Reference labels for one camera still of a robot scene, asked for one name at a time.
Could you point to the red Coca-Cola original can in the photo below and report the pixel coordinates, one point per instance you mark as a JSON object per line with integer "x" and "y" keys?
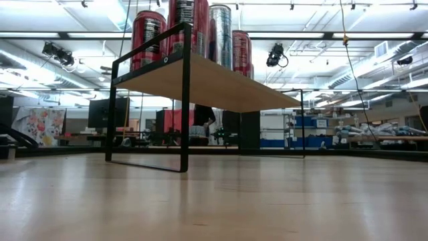
{"x": 241, "y": 53}

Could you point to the slim silver blue can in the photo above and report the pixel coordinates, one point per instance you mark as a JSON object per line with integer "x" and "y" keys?
{"x": 220, "y": 37}

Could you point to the red Coca-Cola Zero Sugar can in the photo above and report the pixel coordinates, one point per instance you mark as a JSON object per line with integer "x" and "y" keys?
{"x": 200, "y": 26}

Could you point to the red can black print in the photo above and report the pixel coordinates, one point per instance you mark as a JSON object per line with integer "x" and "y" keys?
{"x": 148, "y": 37}

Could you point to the person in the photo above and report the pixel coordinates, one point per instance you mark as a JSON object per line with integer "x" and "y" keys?
{"x": 203, "y": 115}

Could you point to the background robot green lights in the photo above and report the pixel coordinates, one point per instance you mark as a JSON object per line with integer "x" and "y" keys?
{"x": 220, "y": 134}

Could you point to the black cabinet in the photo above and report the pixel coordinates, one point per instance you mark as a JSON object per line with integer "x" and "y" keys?
{"x": 249, "y": 129}
{"x": 6, "y": 112}

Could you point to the red panel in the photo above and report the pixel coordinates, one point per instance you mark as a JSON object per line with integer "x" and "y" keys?
{"x": 174, "y": 118}

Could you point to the white cabinet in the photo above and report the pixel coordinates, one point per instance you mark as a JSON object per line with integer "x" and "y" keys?
{"x": 272, "y": 127}

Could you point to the shelving with blue bins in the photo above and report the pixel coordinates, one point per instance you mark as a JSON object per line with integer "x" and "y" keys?
{"x": 311, "y": 142}

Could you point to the black monitor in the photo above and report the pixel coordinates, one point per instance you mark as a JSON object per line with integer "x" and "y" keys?
{"x": 97, "y": 114}

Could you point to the cluttered background table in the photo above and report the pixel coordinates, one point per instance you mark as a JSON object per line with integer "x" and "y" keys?
{"x": 384, "y": 130}

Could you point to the floral cloth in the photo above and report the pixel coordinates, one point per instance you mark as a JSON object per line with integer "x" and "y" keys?
{"x": 38, "y": 125}

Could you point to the black ceiling device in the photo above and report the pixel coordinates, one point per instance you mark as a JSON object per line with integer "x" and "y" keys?
{"x": 404, "y": 60}

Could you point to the wooden shelf black metal frame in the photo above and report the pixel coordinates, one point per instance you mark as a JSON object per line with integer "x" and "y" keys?
{"x": 217, "y": 87}

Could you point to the black hanging overhead camera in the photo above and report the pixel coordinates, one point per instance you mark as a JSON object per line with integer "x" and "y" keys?
{"x": 275, "y": 55}

